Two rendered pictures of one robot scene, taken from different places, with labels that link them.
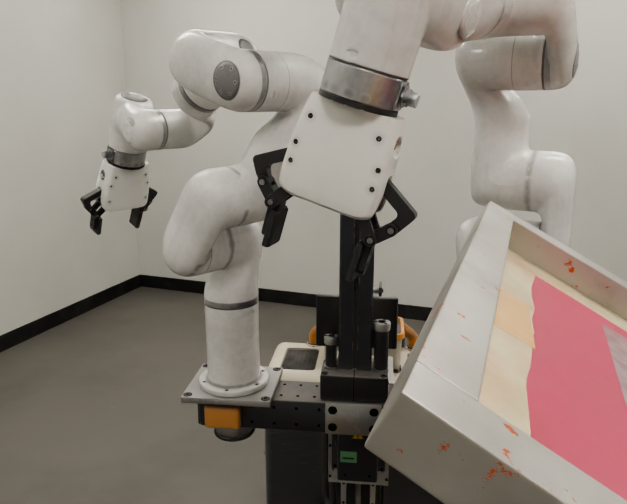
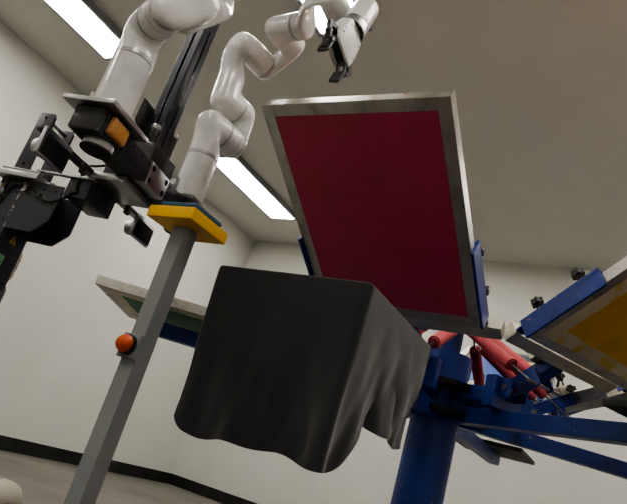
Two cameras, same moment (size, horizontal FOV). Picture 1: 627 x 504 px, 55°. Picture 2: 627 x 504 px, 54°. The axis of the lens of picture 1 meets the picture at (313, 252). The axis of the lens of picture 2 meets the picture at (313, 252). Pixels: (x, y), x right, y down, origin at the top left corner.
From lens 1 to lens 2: 1.72 m
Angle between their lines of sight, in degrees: 83
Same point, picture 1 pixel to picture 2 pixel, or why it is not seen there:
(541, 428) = (409, 131)
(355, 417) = (159, 180)
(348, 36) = (366, 15)
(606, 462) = (407, 148)
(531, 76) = (266, 66)
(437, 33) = not seen: hidden behind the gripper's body
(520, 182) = (244, 105)
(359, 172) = (353, 51)
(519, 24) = (291, 45)
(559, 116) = not seen: outside the picture
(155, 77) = not seen: outside the picture
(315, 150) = (349, 35)
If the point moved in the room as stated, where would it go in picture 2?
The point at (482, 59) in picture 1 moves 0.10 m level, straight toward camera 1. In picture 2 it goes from (257, 46) to (284, 45)
